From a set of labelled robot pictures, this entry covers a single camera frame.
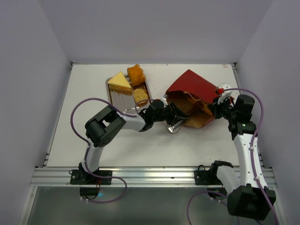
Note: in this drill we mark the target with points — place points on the stainless steel tray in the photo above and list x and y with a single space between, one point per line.
125 102

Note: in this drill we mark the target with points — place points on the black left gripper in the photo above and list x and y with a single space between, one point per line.
175 114

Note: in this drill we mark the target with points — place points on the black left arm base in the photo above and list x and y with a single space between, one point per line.
89 185

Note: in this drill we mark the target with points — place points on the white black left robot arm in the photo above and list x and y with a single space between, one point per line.
106 124

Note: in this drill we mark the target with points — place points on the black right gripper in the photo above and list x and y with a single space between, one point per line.
218 108

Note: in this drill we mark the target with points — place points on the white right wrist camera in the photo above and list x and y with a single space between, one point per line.
223 91

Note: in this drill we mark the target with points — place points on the red brown paper bag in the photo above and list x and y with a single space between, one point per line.
192 94

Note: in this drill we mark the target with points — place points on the aluminium corner frame rail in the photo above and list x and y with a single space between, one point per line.
72 64

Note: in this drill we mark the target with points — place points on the metal kitchen tongs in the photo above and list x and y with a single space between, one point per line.
179 122

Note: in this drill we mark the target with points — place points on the orange fake bread loaf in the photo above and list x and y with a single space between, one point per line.
136 75

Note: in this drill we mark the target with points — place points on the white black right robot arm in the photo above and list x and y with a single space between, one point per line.
248 193

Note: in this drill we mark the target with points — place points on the triangular fake sandwich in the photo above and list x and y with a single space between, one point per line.
120 82

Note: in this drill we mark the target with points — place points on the round fake bread slice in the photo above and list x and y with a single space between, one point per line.
140 96

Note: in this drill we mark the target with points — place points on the aluminium front mounting rail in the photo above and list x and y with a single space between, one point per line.
146 177

